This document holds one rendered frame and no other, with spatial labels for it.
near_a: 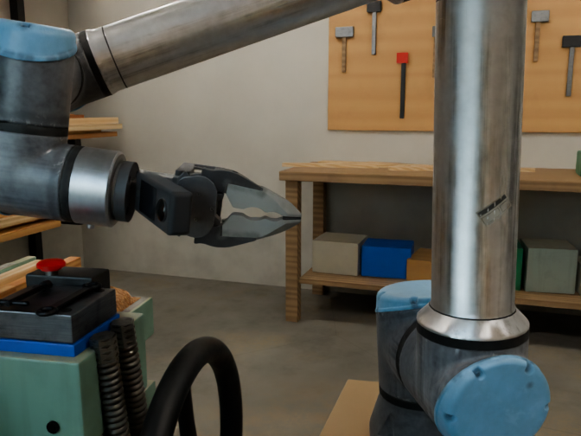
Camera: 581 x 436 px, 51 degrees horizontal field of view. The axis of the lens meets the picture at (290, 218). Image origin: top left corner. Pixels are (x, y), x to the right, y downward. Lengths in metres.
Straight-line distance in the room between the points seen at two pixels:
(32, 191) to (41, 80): 0.12
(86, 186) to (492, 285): 0.51
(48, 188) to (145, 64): 0.23
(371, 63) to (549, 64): 0.99
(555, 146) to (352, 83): 1.22
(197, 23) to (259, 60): 3.15
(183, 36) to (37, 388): 0.47
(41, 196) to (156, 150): 3.62
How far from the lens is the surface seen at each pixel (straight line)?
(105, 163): 0.70
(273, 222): 0.69
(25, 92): 0.72
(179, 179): 0.69
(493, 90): 0.78
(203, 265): 4.29
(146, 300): 0.94
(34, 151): 0.72
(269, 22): 0.86
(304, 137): 3.87
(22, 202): 0.73
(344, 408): 1.22
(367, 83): 3.75
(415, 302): 0.97
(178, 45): 0.84
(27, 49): 0.72
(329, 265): 3.47
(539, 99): 3.68
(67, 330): 0.60
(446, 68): 0.79
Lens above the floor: 1.19
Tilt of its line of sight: 10 degrees down
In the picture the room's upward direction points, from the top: straight up
